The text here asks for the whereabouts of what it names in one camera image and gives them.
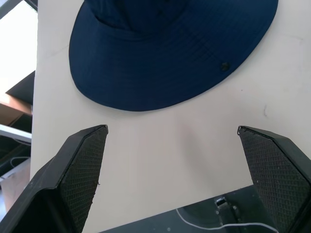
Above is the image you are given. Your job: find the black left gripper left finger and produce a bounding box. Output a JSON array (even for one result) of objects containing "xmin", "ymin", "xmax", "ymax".
[{"xmin": 0, "ymin": 124, "xmax": 109, "ymax": 233}]

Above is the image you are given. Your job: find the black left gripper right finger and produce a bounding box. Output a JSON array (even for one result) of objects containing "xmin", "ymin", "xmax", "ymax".
[{"xmin": 237, "ymin": 125, "xmax": 311, "ymax": 233}]

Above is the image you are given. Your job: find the navy blue bucket hat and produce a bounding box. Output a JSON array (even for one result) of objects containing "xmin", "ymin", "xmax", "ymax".
[{"xmin": 69, "ymin": 0, "xmax": 279, "ymax": 112}]

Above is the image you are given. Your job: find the brown cardboard box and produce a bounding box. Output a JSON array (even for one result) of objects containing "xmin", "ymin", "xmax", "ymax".
[{"xmin": 0, "ymin": 93, "xmax": 33, "ymax": 127}]

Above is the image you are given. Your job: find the grey metal shelf frame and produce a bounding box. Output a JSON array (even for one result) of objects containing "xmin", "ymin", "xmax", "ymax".
[{"xmin": 0, "ymin": 123, "xmax": 32, "ymax": 144}]

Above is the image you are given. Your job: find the thin white cable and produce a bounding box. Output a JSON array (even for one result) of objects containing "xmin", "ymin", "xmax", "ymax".
[{"xmin": 175, "ymin": 207, "xmax": 280, "ymax": 233}]

